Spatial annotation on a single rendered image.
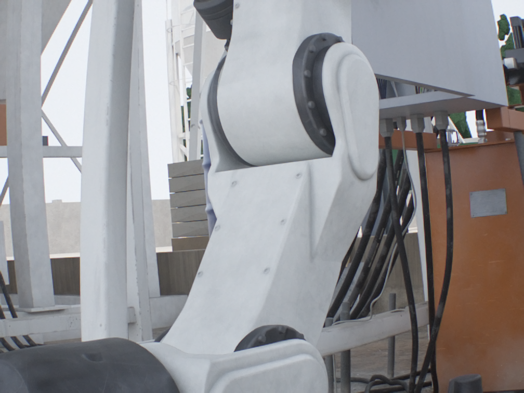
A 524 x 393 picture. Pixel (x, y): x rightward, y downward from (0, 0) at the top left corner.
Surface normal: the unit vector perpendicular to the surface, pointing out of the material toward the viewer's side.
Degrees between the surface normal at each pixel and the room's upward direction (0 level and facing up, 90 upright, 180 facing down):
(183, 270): 90
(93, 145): 80
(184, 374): 62
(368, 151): 90
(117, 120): 87
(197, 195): 70
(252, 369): 45
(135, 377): 52
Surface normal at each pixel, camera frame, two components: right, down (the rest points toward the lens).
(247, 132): -0.46, 0.55
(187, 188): -0.44, 0.34
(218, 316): -0.44, -0.76
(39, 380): 0.42, -0.78
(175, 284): -0.65, 0.02
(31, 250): 0.75, -0.09
